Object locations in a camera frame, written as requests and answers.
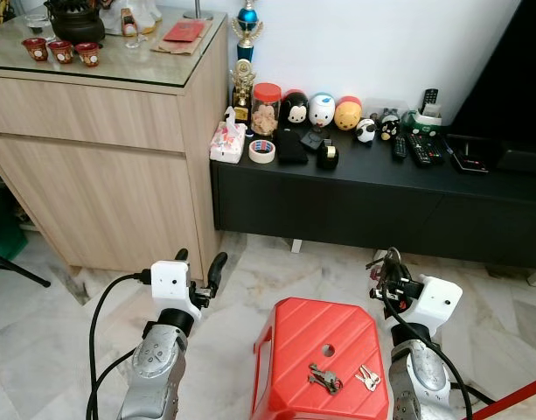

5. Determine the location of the pair of silver keys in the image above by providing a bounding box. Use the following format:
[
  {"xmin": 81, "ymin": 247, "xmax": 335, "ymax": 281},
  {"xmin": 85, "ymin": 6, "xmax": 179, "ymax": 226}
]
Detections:
[{"xmin": 355, "ymin": 365, "xmax": 381, "ymax": 391}]

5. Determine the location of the low black console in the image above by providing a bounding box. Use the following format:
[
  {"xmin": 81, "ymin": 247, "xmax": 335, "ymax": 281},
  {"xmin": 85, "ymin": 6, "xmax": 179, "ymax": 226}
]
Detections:
[{"xmin": 211, "ymin": 131, "xmax": 536, "ymax": 285}]

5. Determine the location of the red plastic stool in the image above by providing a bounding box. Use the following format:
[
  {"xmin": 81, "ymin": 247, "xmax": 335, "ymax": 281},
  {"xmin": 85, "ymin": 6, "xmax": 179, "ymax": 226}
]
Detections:
[{"xmin": 250, "ymin": 297, "xmax": 391, "ymax": 420}]

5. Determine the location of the slim black remote control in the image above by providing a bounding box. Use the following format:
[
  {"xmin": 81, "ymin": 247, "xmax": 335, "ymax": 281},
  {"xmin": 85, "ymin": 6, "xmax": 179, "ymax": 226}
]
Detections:
[{"xmin": 391, "ymin": 133, "xmax": 408, "ymax": 161}]

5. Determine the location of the wide black remote control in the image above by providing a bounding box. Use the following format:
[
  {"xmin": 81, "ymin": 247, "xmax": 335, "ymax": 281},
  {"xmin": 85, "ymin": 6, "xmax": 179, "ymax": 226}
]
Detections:
[{"xmin": 406, "ymin": 131, "xmax": 443, "ymax": 167}]

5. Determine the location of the light wooden cabinet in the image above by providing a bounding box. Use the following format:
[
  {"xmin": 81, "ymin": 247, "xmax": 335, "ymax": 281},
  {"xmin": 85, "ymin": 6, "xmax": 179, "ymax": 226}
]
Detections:
[{"xmin": 0, "ymin": 13, "xmax": 230, "ymax": 281}]

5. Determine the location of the pink floral tissue box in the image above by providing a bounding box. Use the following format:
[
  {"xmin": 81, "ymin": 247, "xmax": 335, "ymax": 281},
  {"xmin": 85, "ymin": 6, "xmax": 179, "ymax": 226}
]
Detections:
[{"xmin": 210, "ymin": 107, "xmax": 248, "ymax": 165}]

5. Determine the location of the beige masking tape roll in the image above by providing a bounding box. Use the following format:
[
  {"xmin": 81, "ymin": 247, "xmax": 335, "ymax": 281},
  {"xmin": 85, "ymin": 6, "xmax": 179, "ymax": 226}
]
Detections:
[{"xmin": 248, "ymin": 138, "xmax": 277, "ymax": 165}]

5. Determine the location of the black tape dispenser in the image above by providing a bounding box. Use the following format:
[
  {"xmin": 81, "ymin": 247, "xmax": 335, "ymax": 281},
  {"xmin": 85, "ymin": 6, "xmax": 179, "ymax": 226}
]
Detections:
[{"xmin": 316, "ymin": 140, "xmax": 340, "ymax": 170}]

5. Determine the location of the flat black set-top box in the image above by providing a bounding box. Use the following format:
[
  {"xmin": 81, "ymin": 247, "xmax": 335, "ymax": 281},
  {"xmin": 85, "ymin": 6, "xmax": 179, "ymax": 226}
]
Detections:
[{"xmin": 447, "ymin": 134, "xmax": 505, "ymax": 174}]

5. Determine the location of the small white panda figure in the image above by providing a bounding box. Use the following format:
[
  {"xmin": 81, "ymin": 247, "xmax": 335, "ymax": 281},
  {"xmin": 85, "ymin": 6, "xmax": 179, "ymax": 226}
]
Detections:
[{"xmin": 355, "ymin": 118, "xmax": 378, "ymax": 144}]

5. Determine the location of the black wallet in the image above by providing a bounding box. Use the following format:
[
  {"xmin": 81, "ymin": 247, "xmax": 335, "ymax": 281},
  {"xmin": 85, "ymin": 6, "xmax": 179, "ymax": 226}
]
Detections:
[{"xmin": 276, "ymin": 129, "xmax": 309, "ymax": 165}]

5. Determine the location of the green desk holder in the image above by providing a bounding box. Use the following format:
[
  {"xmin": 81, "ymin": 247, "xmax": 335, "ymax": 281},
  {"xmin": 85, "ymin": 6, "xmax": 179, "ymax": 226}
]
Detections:
[{"xmin": 403, "ymin": 107, "xmax": 448, "ymax": 137}]

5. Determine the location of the yellow bear plush toy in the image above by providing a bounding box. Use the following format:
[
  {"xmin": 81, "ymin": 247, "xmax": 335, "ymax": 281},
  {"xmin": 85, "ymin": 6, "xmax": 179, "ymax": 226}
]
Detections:
[{"xmin": 334, "ymin": 96, "xmax": 363, "ymax": 132}]

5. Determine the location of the black stand leg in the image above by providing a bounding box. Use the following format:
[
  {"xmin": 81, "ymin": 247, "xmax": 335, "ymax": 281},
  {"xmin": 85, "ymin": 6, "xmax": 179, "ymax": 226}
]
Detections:
[{"xmin": 0, "ymin": 252, "xmax": 52, "ymax": 288}]

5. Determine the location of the clear jar with red lid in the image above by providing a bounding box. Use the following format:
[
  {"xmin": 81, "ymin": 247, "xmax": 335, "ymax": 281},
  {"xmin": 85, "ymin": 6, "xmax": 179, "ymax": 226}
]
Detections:
[{"xmin": 251, "ymin": 83, "xmax": 282, "ymax": 139}]

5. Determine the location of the red strip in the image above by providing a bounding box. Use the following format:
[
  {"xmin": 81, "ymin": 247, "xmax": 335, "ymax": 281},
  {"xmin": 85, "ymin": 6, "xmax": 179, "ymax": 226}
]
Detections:
[{"xmin": 467, "ymin": 374, "xmax": 536, "ymax": 420}]

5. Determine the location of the short black remote control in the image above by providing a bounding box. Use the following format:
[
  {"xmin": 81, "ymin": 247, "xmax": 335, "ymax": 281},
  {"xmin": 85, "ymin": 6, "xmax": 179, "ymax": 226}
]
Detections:
[{"xmin": 422, "ymin": 88, "xmax": 440, "ymax": 115}]

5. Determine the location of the white duck plush toy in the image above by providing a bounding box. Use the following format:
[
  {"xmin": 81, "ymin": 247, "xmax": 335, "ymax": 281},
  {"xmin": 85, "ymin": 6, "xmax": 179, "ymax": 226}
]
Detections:
[{"xmin": 307, "ymin": 92, "xmax": 337, "ymax": 132}]

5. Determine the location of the black mouse plush toy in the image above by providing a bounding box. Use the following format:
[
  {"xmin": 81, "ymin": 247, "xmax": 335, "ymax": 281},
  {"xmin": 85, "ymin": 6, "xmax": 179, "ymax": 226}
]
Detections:
[{"xmin": 281, "ymin": 89, "xmax": 310, "ymax": 128}]

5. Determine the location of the green box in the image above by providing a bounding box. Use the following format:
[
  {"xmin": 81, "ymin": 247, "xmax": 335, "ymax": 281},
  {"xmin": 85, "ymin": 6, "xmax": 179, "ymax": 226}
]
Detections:
[{"xmin": 0, "ymin": 188, "xmax": 28, "ymax": 259}]

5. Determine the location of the brown paper sheet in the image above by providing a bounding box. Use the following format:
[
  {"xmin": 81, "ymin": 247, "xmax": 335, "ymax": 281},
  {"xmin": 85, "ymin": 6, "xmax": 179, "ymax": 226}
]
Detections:
[{"xmin": 150, "ymin": 17, "xmax": 218, "ymax": 56}]

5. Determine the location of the black television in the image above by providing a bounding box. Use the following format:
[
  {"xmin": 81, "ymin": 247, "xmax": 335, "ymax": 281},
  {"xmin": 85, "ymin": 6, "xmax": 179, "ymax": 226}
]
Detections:
[{"xmin": 447, "ymin": 0, "xmax": 536, "ymax": 172}]

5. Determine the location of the small red cup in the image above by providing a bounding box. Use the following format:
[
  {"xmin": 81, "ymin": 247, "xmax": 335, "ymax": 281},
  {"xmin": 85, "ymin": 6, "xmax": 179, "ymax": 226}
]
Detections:
[
  {"xmin": 47, "ymin": 39, "xmax": 74, "ymax": 65},
  {"xmin": 21, "ymin": 37, "xmax": 48, "ymax": 62},
  {"xmin": 73, "ymin": 41, "xmax": 102, "ymax": 68}
]

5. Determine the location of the red envelope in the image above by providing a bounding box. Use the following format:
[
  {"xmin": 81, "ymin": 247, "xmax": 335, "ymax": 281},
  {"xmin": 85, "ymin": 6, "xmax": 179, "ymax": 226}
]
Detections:
[{"xmin": 161, "ymin": 19, "xmax": 207, "ymax": 45}]

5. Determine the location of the small painted figurine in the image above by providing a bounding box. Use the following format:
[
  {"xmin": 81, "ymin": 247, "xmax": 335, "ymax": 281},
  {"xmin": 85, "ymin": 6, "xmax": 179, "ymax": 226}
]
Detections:
[{"xmin": 119, "ymin": 7, "xmax": 139, "ymax": 38}]

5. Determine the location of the silver round stand base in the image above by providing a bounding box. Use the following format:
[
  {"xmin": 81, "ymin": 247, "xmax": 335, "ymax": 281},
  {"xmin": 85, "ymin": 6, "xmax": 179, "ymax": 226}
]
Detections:
[{"xmin": 184, "ymin": 0, "xmax": 214, "ymax": 20}]

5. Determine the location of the blue and gold trophy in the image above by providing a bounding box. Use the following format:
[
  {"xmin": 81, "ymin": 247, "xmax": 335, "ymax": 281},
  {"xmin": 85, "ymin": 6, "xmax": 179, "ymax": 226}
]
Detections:
[{"xmin": 232, "ymin": 0, "xmax": 264, "ymax": 62}]

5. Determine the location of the black incense pot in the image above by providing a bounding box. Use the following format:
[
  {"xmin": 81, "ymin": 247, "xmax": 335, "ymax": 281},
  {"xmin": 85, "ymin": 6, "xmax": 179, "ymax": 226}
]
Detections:
[{"xmin": 45, "ymin": 0, "xmax": 107, "ymax": 46}]

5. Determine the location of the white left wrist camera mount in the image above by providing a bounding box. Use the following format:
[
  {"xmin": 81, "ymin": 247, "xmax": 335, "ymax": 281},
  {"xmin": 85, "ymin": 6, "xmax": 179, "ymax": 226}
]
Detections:
[{"xmin": 151, "ymin": 261, "xmax": 204, "ymax": 321}]

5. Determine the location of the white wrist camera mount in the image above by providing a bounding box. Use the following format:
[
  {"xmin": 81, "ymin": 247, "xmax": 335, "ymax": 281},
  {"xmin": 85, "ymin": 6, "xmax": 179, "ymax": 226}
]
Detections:
[
  {"xmin": 151, "ymin": 261, "xmax": 204, "ymax": 321},
  {"xmin": 409, "ymin": 276, "xmax": 463, "ymax": 332}
]

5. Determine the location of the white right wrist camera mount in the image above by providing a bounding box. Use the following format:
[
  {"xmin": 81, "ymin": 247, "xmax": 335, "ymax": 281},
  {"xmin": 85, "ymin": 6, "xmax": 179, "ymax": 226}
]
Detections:
[{"xmin": 409, "ymin": 276, "xmax": 463, "ymax": 332}]

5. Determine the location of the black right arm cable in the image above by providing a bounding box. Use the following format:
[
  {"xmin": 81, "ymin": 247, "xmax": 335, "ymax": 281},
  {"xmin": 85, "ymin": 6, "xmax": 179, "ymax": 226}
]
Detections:
[{"xmin": 379, "ymin": 280, "xmax": 475, "ymax": 420}]

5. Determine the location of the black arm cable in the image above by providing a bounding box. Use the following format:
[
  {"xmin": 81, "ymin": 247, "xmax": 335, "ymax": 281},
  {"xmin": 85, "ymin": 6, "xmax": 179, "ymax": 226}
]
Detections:
[
  {"xmin": 86, "ymin": 271, "xmax": 155, "ymax": 420},
  {"xmin": 379, "ymin": 280, "xmax": 475, "ymax": 420}
]

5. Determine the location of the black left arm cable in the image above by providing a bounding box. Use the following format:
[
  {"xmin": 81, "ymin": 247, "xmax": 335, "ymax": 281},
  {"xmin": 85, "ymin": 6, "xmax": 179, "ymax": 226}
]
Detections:
[{"xmin": 86, "ymin": 271, "xmax": 155, "ymax": 420}]

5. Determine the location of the key bunch with dark ring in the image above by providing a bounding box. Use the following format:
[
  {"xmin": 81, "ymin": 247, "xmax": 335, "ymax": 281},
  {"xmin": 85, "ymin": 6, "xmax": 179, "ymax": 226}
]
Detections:
[{"xmin": 307, "ymin": 363, "xmax": 345, "ymax": 395}]

